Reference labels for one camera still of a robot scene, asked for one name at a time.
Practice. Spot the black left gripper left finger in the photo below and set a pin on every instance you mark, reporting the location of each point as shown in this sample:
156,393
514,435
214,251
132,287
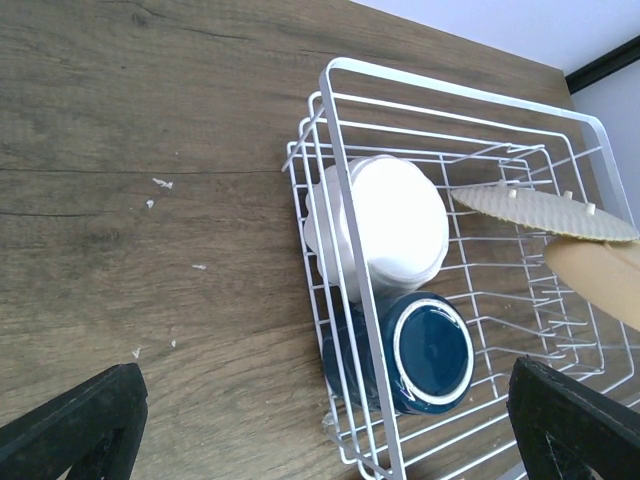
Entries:
92,431

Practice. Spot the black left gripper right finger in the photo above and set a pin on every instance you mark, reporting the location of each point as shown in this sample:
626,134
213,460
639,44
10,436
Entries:
565,430

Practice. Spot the white scalloped bowl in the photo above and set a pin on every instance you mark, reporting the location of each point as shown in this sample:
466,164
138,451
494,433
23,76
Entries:
401,219

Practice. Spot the blue mug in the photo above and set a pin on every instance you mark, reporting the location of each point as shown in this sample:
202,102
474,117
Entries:
427,349

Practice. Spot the orange woven pattern plate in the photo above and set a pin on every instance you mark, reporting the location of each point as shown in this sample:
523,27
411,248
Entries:
604,273

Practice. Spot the white wire dish rack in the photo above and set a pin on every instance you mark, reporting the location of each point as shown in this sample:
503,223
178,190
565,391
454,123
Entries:
494,273

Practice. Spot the black frame post right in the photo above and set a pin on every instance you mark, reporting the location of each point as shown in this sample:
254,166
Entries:
604,66

